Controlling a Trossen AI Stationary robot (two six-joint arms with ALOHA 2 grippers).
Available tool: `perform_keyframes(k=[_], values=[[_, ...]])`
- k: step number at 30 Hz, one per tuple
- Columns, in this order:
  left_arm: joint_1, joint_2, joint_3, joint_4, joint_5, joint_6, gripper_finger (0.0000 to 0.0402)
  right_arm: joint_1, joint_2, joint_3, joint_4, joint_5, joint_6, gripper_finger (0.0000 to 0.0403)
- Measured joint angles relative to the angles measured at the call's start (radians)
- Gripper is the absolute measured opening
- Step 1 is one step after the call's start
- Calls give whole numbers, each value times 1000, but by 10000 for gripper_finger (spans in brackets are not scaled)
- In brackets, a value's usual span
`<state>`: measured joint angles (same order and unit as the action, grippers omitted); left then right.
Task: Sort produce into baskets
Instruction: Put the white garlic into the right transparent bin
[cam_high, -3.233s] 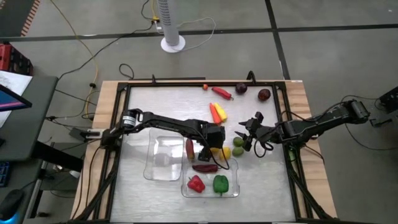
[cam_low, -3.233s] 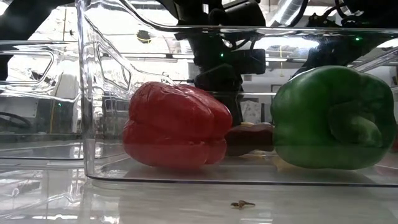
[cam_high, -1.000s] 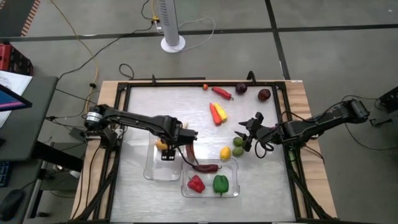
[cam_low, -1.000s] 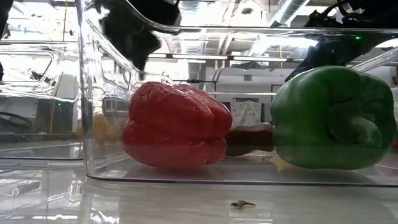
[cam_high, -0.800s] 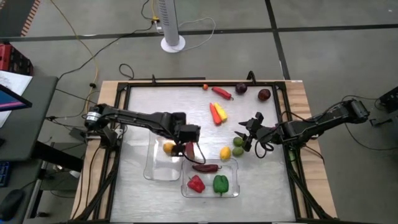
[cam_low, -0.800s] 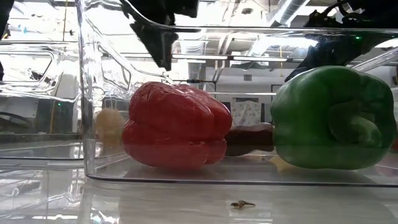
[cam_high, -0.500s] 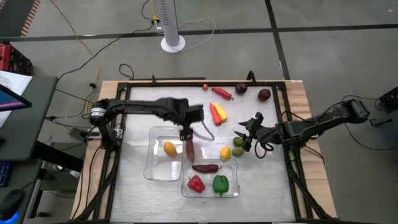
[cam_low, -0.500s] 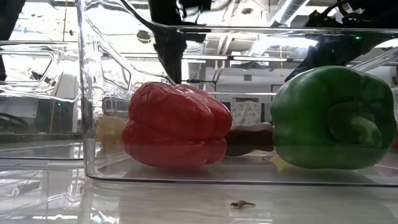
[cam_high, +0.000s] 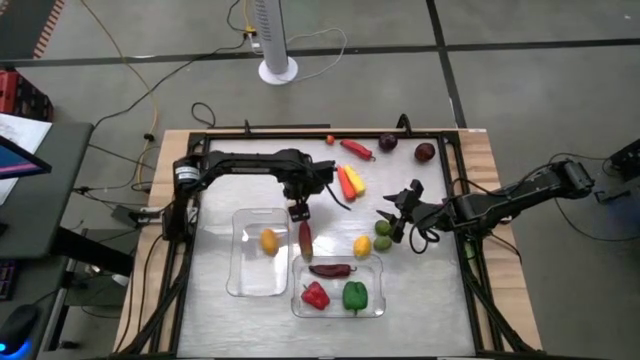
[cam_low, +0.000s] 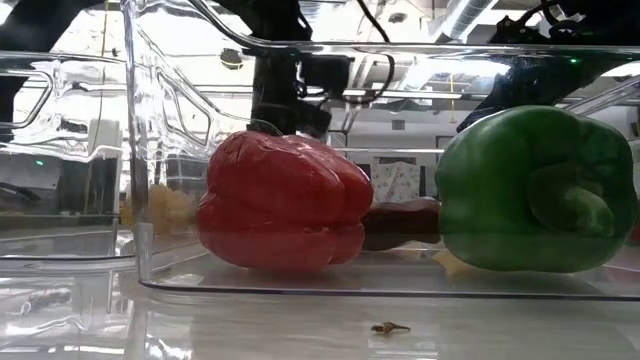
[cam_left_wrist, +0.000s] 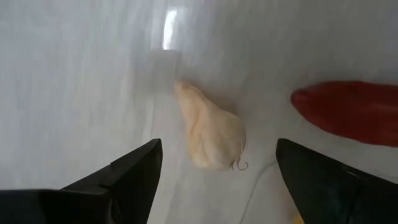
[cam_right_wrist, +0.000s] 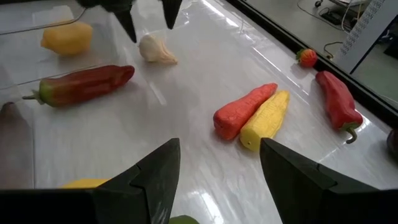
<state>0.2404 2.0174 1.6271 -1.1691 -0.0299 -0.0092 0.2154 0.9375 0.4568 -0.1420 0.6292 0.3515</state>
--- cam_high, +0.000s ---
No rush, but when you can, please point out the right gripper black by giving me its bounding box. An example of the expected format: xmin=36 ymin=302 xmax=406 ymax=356
xmin=375 ymin=179 xmax=454 ymax=245

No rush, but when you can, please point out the yellow corn cob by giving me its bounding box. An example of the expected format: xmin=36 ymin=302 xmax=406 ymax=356
xmin=343 ymin=163 xmax=367 ymax=197

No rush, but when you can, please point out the orange carrot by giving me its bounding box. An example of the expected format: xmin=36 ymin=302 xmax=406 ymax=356
xmin=336 ymin=164 xmax=357 ymax=203

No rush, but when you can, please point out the yellow lemon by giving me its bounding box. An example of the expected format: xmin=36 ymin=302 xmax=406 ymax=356
xmin=352 ymin=234 xmax=373 ymax=259

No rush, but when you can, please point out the orange mango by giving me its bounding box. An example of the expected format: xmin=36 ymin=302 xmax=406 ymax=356
xmin=259 ymin=227 xmax=280 ymax=258

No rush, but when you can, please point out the dark maroon apple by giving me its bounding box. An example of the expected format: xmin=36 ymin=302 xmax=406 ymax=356
xmin=413 ymin=141 xmax=437 ymax=164

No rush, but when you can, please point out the bright red chili pepper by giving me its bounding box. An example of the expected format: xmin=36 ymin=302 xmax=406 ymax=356
xmin=339 ymin=138 xmax=377 ymax=162

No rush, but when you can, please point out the dark red chili pepper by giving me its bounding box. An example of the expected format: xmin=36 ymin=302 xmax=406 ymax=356
xmin=307 ymin=263 xmax=358 ymax=280

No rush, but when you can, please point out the green bell pepper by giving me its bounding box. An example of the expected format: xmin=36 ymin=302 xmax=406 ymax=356
xmin=341 ymin=280 xmax=370 ymax=316

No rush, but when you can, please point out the red bell pepper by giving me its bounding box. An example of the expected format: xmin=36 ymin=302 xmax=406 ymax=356
xmin=300 ymin=280 xmax=332 ymax=312

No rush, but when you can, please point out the narrow clear plastic bin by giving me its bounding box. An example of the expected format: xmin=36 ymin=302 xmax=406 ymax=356
xmin=225 ymin=207 xmax=292 ymax=299

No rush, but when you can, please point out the wide clear plastic bin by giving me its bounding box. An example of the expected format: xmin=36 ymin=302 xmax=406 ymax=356
xmin=290 ymin=253 xmax=387 ymax=320

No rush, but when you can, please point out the wooden table board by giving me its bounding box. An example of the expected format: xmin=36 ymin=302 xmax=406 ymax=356
xmin=113 ymin=128 xmax=544 ymax=354

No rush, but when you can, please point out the white tower fan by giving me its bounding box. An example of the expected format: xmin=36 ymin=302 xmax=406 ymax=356
xmin=252 ymin=0 xmax=300 ymax=86

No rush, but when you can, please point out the black box device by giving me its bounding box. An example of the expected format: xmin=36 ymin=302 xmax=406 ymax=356
xmin=608 ymin=138 xmax=640 ymax=182

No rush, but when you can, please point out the grey desk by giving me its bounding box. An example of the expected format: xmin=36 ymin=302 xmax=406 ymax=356
xmin=0 ymin=121 xmax=95 ymax=261

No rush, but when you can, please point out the white paper sheet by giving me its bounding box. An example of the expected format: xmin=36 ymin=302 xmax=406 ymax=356
xmin=0 ymin=113 xmax=53 ymax=154

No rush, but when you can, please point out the monitor with blue screen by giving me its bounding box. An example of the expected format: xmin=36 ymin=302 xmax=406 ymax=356
xmin=0 ymin=134 xmax=53 ymax=180

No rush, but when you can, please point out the red crate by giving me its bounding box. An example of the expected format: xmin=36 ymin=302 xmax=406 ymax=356
xmin=0 ymin=69 xmax=55 ymax=123

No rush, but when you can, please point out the dark keyboard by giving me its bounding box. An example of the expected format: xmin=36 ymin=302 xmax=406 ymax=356
xmin=0 ymin=259 xmax=19 ymax=302

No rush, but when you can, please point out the black mouse with blue light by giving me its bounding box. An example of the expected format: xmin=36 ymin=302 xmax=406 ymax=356
xmin=0 ymin=303 xmax=41 ymax=359

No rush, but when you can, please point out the black mat with striped edge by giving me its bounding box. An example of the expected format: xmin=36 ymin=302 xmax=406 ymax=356
xmin=0 ymin=0 xmax=66 ymax=60

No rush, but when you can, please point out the looped black floor cable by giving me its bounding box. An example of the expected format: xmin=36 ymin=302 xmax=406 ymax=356
xmin=191 ymin=102 xmax=217 ymax=129

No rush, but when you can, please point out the white floor cable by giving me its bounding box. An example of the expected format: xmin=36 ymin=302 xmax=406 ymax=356
xmin=249 ymin=27 xmax=349 ymax=84

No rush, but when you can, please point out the long yellow cable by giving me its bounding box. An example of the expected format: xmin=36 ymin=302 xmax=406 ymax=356
xmin=79 ymin=0 xmax=160 ymax=191

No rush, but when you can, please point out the thin black floor cable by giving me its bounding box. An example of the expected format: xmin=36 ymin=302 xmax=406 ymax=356
xmin=548 ymin=152 xmax=640 ymax=244

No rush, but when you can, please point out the long black floor cable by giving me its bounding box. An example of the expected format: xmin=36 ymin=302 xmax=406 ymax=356
xmin=92 ymin=37 xmax=251 ymax=131

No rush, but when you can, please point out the short yellow cable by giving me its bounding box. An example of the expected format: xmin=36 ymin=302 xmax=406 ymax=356
xmin=242 ymin=0 xmax=257 ymax=36

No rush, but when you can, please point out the black metal bracket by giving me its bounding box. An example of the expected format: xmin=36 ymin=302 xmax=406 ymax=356
xmin=593 ymin=188 xmax=632 ymax=205

